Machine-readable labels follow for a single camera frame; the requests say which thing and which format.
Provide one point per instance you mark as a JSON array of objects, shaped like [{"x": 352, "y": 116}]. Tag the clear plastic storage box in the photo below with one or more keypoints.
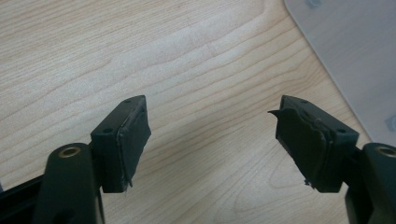
[{"x": 358, "y": 62}]

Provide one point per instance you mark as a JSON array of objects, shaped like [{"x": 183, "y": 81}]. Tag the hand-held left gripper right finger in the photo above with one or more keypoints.
[{"x": 311, "y": 146}]

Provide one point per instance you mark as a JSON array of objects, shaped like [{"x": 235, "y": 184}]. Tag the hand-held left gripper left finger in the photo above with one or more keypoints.
[{"x": 124, "y": 146}]

